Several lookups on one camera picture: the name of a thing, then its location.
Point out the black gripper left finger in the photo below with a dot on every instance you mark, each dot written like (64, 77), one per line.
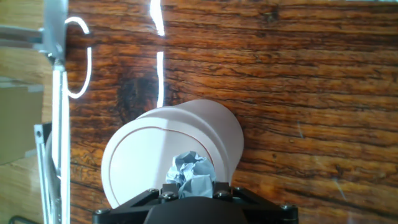
(133, 205)

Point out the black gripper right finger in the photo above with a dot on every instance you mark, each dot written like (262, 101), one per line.
(258, 205)

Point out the white paper ball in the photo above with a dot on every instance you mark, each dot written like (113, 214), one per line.
(192, 174)

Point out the white plastic cup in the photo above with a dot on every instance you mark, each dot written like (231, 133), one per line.
(143, 155)

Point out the black bent tube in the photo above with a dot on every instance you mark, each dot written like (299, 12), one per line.
(18, 218)

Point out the brown cardboard box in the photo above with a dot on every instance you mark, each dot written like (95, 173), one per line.
(18, 124)

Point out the aluminium table frame rail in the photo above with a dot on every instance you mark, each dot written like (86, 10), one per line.
(57, 109)

